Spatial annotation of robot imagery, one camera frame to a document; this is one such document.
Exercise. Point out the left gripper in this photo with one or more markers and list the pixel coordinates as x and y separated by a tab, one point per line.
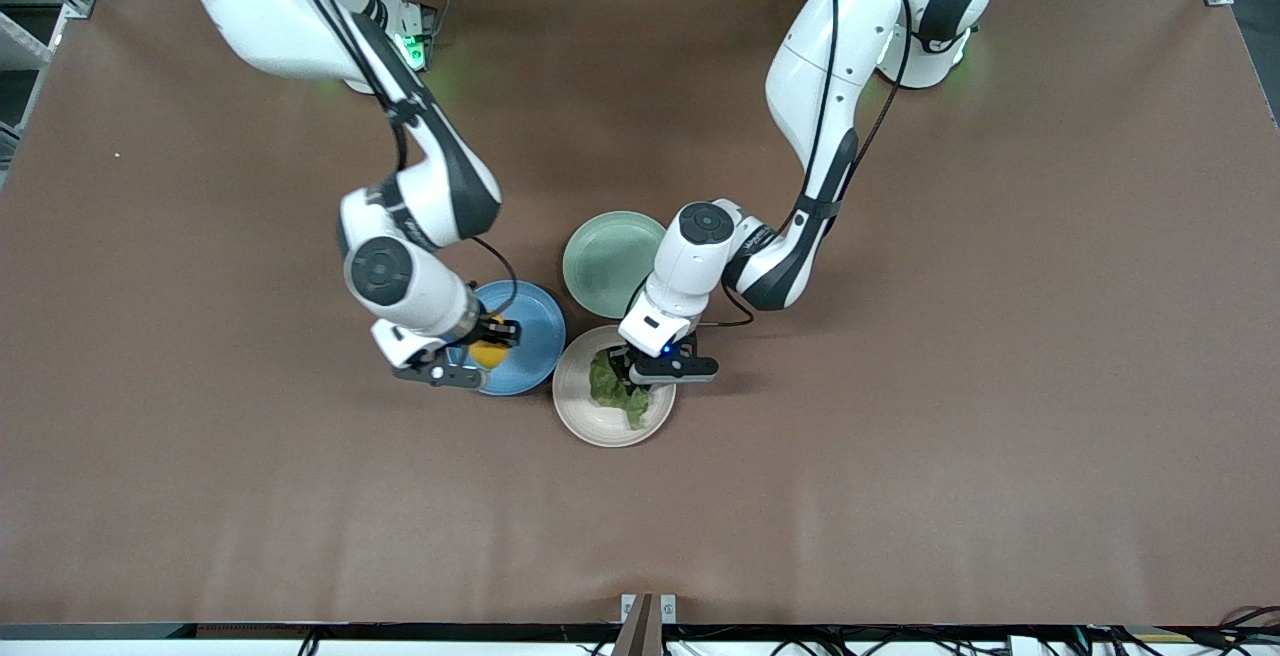
622	366

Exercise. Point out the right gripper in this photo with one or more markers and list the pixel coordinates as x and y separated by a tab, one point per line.
493	328

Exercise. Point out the yellow lemon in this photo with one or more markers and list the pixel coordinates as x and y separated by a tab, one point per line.
487	354

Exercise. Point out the green lettuce leaf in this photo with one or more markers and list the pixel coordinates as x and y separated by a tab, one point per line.
608	386

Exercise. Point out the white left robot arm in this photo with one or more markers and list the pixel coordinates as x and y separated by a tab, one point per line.
830	66

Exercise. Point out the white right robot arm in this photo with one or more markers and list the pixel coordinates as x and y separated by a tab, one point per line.
250	6

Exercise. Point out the blue plate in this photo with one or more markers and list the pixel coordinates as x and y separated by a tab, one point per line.
535	346

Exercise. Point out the beige plate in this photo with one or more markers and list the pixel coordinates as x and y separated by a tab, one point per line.
585	416

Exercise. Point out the light green plate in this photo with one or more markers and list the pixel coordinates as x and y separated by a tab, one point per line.
605	261

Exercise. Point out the metal table bracket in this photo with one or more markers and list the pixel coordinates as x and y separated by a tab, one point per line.
648	621

